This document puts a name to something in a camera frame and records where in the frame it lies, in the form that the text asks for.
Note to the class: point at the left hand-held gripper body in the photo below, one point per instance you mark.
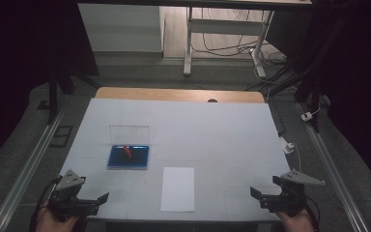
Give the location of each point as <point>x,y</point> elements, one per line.
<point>67,199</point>

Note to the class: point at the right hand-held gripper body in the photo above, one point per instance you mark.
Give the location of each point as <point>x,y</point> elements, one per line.
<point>291,193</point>

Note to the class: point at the blue case with clear lid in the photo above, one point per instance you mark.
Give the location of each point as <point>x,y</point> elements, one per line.
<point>128,156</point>

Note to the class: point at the red stamp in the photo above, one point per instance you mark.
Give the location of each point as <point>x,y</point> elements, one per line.
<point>128,152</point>

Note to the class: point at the person's left hand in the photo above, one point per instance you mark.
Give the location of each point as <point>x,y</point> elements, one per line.
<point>55,223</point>

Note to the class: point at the person's right hand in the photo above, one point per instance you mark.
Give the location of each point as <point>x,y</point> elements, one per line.
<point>296,224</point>

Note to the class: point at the large white table cover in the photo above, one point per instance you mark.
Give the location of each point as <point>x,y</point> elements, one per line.
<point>212,135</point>

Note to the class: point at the small white paper sheet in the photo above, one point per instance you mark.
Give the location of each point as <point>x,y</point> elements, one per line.
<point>177,189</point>

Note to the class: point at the black metal stand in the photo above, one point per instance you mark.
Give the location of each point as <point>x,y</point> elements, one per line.
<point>312,87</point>
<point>53,93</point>

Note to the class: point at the dark curtain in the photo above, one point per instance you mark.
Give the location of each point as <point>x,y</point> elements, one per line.
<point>360,80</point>
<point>19,64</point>

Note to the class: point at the white cabinet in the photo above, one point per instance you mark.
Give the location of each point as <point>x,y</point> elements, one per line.
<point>120,27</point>

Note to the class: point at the aluminium rail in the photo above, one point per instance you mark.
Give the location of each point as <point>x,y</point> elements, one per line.
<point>335,180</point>
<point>29,167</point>

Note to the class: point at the black rectangular floor frame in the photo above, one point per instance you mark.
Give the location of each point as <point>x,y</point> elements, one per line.
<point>61,137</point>

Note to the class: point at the white desk frame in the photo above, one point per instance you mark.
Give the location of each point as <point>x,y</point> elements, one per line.
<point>225,26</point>

